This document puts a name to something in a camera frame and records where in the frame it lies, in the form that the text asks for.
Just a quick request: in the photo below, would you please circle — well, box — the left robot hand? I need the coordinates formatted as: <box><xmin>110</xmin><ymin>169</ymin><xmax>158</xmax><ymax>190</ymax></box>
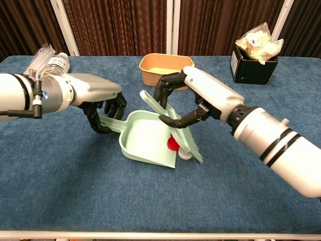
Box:
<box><xmin>67</xmin><ymin>73</ymin><xmax>127</xmax><ymax>135</ymax></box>

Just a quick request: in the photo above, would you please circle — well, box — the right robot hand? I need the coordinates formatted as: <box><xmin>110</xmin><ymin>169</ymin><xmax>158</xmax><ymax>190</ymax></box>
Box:
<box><xmin>153</xmin><ymin>65</ymin><xmax>245</xmax><ymax>129</ymax></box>

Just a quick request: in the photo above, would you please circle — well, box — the mint green hand brush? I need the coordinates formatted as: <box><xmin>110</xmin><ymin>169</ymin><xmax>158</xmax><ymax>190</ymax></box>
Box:
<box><xmin>139</xmin><ymin>90</ymin><xmax>204</xmax><ymax>164</ymax></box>

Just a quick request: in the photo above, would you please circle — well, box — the mint green dustpan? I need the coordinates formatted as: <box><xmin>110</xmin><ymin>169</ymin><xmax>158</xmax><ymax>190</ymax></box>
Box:
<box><xmin>99</xmin><ymin>111</ymin><xmax>178</xmax><ymax>169</ymax></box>

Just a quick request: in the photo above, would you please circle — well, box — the red bottle cap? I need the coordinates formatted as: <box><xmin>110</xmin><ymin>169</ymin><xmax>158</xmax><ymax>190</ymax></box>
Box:
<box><xmin>167</xmin><ymin>137</ymin><xmax>179</xmax><ymax>152</ymax></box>

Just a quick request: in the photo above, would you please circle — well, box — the white bottle cap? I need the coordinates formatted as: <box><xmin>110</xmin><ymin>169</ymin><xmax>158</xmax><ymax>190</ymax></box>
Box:
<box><xmin>178</xmin><ymin>148</ymin><xmax>193</xmax><ymax>161</ymax></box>

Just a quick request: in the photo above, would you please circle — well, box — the clear plastic water bottle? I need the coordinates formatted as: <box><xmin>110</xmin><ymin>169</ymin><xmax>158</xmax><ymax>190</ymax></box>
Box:
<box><xmin>41</xmin><ymin>52</ymin><xmax>70</xmax><ymax>76</ymax></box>

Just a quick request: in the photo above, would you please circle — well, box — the black square box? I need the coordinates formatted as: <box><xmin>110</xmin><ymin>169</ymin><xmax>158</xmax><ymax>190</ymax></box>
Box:
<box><xmin>230</xmin><ymin>44</ymin><xmax>279</xmax><ymax>85</ymax></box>

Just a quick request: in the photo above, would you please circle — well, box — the orange rectangular bowl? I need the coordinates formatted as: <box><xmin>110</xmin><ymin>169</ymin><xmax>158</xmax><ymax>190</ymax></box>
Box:
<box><xmin>139</xmin><ymin>53</ymin><xmax>196</xmax><ymax>91</ymax></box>

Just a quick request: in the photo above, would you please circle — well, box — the brown folding screen panel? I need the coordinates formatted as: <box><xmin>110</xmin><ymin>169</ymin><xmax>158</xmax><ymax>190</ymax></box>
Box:
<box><xmin>272</xmin><ymin>0</ymin><xmax>321</xmax><ymax>58</ymax></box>
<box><xmin>0</xmin><ymin>0</ymin><xmax>81</xmax><ymax>61</ymax></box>
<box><xmin>50</xmin><ymin>0</ymin><xmax>176</xmax><ymax>56</ymax></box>
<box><xmin>170</xmin><ymin>0</ymin><xmax>294</xmax><ymax>56</ymax></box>

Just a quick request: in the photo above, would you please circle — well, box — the crumpled clear snack bag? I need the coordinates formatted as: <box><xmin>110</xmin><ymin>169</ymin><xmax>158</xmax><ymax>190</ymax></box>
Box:
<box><xmin>235</xmin><ymin>22</ymin><xmax>285</xmax><ymax>65</ymax></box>

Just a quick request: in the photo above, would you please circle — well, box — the clear pack of straws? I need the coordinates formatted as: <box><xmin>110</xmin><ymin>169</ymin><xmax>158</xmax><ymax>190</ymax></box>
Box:
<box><xmin>24</xmin><ymin>44</ymin><xmax>56</xmax><ymax>76</ymax></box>

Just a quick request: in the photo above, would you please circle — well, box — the blue table mat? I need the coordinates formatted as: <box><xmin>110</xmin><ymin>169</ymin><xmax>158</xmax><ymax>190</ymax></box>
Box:
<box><xmin>0</xmin><ymin>55</ymin><xmax>321</xmax><ymax>234</ymax></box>

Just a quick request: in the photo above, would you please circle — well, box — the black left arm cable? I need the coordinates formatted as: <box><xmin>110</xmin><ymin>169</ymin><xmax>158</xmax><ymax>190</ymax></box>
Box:
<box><xmin>0</xmin><ymin>75</ymin><xmax>44</xmax><ymax>121</ymax></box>

